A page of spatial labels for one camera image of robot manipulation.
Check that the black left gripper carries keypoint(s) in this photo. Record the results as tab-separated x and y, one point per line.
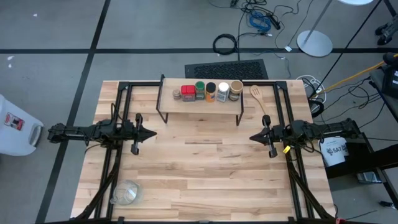
133	133

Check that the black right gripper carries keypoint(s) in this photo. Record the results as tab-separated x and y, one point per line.
278	133

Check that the small saffron jar cork lid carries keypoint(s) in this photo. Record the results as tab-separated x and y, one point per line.
177	93

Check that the furikake seasoning jar tan lid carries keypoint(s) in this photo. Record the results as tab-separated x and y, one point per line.
237	86

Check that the red smoked paprika tin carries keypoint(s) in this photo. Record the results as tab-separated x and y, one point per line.
188	89

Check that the bagel sesame jar white lid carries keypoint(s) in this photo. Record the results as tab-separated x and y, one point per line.
223	87

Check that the oregano jar green lid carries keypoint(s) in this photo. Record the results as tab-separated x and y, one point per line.
200	85

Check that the orange turmeric bottle black cap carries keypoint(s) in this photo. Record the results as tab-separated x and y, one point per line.
211	87

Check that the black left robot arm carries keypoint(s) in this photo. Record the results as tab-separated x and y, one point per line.
77	133

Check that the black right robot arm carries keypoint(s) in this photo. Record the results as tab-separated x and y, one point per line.
326	129

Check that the yellow tape tag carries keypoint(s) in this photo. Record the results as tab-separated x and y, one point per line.
286	149

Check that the black keyboard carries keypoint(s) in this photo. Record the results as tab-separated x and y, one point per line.
227	70

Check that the black side table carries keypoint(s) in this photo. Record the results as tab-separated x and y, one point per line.
367	155

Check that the grey round-base lamp stand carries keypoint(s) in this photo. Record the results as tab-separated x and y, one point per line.
314	43

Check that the black power strip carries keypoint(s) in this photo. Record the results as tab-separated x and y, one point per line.
275	22

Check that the thin black slanted pole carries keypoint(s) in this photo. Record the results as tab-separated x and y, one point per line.
343	53

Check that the white plastic bin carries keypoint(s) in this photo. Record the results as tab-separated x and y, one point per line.
15	130

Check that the black wheeled chair base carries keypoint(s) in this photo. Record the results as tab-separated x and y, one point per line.
388	31

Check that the wooden shelf black metal frame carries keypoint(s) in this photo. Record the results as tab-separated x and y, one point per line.
180	107

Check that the black metal table frame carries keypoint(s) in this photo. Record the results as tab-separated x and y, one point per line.
140	83

